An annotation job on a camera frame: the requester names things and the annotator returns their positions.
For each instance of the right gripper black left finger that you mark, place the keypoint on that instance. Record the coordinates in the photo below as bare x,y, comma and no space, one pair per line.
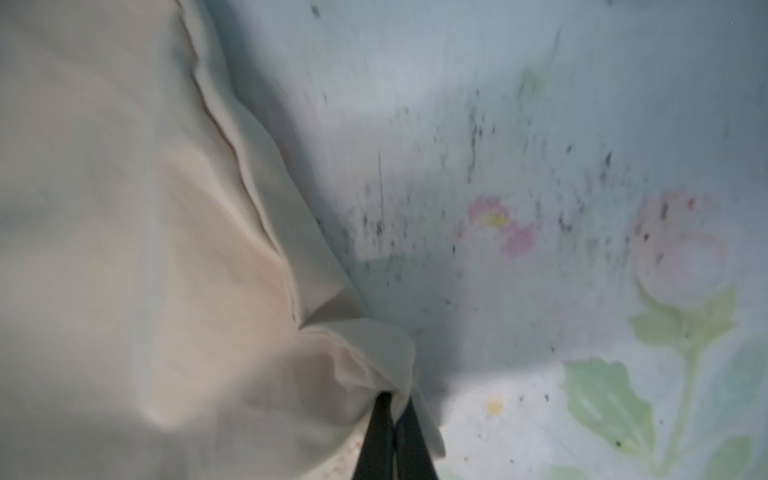
376,459

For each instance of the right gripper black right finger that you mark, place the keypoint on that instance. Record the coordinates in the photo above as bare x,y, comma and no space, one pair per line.
412,457

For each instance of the beige shorts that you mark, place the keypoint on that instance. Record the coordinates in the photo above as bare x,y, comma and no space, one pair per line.
169,306

